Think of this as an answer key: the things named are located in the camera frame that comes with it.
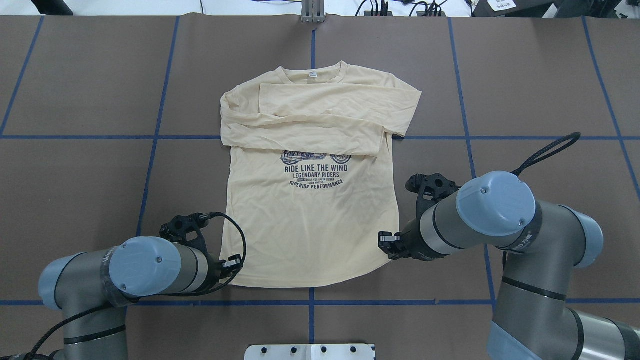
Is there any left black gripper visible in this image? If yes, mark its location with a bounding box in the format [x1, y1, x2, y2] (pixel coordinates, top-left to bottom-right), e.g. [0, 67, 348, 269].
[205, 253, 243, 291]

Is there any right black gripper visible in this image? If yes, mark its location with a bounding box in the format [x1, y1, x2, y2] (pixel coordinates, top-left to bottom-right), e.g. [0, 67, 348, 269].
[378, 219, 435, 262]

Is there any cream long-sleeve printed shirt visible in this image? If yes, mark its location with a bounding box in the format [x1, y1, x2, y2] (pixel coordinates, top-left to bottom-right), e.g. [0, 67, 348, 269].
[220, 61, 422, 289]

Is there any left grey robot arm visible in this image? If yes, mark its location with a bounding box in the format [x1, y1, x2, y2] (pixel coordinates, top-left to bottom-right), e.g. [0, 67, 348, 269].
[29, 236, 246, 360]

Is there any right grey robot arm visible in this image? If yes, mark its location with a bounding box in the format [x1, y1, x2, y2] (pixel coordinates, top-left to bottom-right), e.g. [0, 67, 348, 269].
[378, 171, 639, 360]

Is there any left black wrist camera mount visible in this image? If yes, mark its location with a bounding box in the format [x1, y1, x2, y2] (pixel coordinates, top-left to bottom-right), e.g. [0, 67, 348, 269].
[158, 213, 211, 254]

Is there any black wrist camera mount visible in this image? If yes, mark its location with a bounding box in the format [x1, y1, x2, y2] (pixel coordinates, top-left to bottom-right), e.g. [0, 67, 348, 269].
[158, 213, 211, 254]
[405, 173, 461, 219]

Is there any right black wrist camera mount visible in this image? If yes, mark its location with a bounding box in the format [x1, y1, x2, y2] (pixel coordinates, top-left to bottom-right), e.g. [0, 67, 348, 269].
[405, 173, 461, 219]

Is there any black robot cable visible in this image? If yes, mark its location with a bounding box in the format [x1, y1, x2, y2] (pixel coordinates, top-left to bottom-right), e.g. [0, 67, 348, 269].
[510, 132, 582, 177]

